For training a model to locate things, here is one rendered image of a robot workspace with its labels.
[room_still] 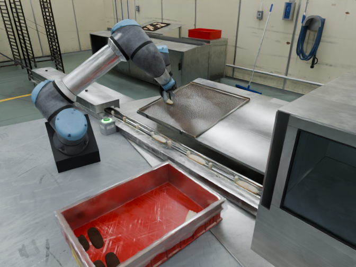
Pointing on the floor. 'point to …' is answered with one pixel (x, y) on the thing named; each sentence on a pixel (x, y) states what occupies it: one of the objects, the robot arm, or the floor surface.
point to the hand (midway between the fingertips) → (167, 99)
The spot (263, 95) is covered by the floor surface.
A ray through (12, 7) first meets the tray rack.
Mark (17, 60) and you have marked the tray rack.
